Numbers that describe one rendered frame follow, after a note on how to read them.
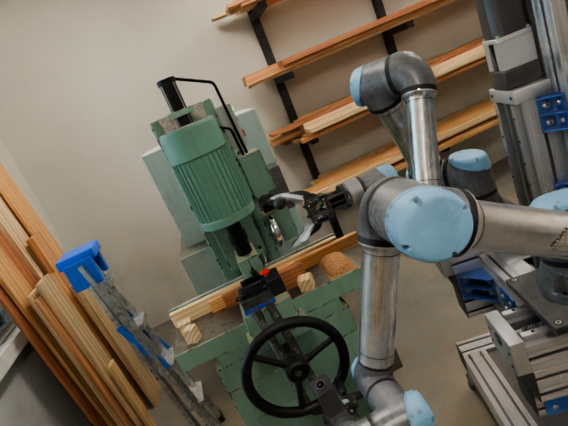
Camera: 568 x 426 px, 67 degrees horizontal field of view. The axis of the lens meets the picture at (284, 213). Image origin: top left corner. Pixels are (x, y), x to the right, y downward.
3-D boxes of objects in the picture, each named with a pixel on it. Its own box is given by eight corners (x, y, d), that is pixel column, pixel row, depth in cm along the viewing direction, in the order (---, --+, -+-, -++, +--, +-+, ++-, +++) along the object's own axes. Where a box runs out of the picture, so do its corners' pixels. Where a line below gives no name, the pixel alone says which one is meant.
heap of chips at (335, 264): (330, 280, 128) (326, 269, 127) (317, 264, 142) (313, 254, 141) (357, 267, 129) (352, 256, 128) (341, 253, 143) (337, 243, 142)
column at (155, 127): (237, 305, 160) (146, 123, 140) (232, 283, 182) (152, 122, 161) (291, 280, 163) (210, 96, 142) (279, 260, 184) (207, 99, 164)
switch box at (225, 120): (232, 150, 157) (214, 108, 152) (230, 148, 166) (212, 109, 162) (248, 144, 157) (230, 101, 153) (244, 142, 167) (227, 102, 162)
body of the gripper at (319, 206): (304, 200, 114) (345, 182, 115) (298, 199, 123) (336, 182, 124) (315, 226, 115) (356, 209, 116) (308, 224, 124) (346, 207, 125)
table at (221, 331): (182, 395, 115) (172, 377, 114) (183, 338, 144) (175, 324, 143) (380, 296, 121) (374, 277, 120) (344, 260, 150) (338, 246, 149)
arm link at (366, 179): (405, 191, 120) (395, 162, 118) (369, 206, 119) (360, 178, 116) (392, 187, 127) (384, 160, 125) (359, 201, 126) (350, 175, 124)
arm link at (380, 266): (346, 169, 87) (340, 384, 98) (367, 177, 76) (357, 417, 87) (400, 167, 89) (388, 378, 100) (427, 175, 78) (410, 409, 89)
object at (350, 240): (213, 313, 139) (208, 303, 138) (213, 310, 141) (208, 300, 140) (360, 243, 144) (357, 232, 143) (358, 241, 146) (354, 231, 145)
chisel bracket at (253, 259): (248, 286, 135) (237, 263, 133) (243, 270, 148) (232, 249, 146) (270, 276, 136) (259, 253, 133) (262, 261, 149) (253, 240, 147)
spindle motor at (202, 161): (204, 238, 125) (155, 139, 116) (202, 224, 142) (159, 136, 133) (259, 213, 127) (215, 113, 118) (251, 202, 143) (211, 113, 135)
